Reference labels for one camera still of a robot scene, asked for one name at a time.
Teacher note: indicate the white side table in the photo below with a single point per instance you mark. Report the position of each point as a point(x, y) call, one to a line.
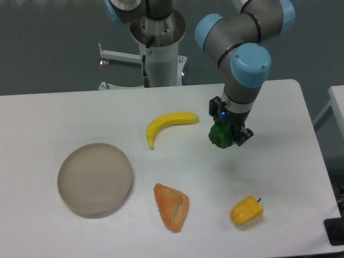
point(333, 106)

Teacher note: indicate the orange toy bread slice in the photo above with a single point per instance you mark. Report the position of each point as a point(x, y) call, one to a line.
point(173, 206)

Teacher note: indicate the yellow toy pepper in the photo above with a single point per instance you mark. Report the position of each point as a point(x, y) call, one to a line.
point(246, 210)

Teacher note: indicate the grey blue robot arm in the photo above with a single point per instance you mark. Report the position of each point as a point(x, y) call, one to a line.
point(233, 45)

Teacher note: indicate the beige round plate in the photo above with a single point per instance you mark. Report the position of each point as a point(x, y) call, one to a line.
point(94, 180)

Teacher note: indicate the green toy pepper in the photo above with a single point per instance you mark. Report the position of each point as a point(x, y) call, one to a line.
point(220, 135)

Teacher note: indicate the yellow toy banana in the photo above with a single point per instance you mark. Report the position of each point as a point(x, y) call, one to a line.
point(168, 120)

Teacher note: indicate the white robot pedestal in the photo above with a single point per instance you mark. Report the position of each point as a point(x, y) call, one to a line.
point(158, 40)

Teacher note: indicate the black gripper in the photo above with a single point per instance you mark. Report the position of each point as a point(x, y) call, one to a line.
point(235, 121)

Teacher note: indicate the black box at edge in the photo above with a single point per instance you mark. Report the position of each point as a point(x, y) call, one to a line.
point(334, 230)

